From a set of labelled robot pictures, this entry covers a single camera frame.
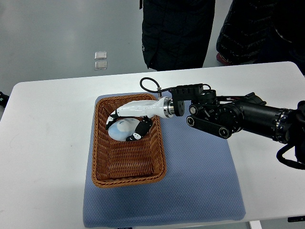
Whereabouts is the black thumb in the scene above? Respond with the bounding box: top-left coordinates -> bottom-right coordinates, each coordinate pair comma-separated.
126,116 -> 153,141

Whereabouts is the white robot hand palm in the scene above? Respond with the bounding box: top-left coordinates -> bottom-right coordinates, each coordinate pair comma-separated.
116,96 -> 172,118

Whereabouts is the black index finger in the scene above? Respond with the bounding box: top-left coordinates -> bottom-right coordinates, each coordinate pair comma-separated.
106,110 -> 118,130

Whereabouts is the blue plush toy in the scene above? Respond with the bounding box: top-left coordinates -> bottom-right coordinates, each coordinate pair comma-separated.
108,118 -> 140,141

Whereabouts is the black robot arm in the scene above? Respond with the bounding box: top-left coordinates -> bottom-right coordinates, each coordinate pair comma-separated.
105,83 -> 305,170

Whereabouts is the brown wicker basket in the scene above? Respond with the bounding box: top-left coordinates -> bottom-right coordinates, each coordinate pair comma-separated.
91,93 -> 167,188

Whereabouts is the lower floor socket plate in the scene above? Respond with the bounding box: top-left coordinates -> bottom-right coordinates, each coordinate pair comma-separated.
94,61 -> 107,70

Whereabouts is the floor socket plate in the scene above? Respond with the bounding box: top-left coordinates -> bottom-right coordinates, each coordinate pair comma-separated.
94,61 -> 107,70
94,51 -> 107,60

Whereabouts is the upper floor socket plate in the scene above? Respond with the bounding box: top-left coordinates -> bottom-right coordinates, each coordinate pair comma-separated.
94,51 -> 107,60

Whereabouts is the person in black long coat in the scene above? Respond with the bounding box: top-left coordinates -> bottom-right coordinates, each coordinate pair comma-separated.
141,0 -> 215,71

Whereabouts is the blue textured mat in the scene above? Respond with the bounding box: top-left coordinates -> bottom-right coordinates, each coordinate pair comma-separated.
82,90 -> 246,228

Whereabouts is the red shoe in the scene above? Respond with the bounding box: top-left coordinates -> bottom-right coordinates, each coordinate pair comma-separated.
216,52 -> 234,66

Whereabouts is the person in black quilted jacket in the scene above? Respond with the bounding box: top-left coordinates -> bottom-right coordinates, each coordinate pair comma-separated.
216,0 -> 305,73

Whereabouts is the black table control panel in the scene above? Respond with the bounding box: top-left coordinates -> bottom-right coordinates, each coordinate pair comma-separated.
287,216 -> 305,223

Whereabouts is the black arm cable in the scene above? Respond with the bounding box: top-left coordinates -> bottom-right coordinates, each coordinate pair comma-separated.
139,77 -> 170,99

